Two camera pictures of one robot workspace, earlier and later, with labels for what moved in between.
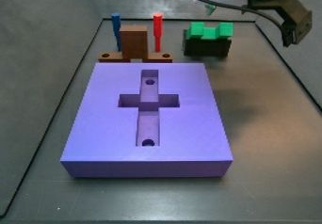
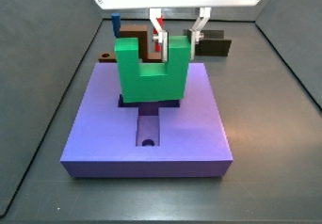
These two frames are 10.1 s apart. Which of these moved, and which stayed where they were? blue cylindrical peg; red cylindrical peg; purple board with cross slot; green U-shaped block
Moved: green U-shaped block
Stayed: red cylindrical peg; purple board with cross slot; blue cylindrical peg
